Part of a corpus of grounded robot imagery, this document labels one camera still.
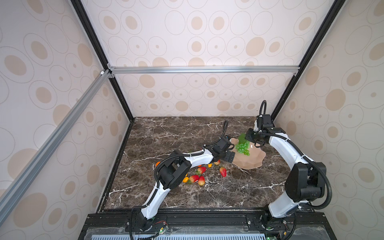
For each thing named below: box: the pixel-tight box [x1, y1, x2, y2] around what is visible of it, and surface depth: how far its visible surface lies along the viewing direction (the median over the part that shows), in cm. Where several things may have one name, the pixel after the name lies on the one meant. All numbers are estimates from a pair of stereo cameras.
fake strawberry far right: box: [219, 167, 227, 177], surface depth 91 cm
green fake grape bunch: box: [234, 132, 251, 157], surface depth 96 cm
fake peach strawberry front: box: [198, 175, 206, 186], surface depth 88 cm
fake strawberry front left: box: [189, 175, 200, 183], surface depth 89 cm
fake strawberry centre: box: [196, 166, 207, 175], surface depth 91 cm
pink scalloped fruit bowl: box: [229, 138, 266, 170], surface depth 97 cm
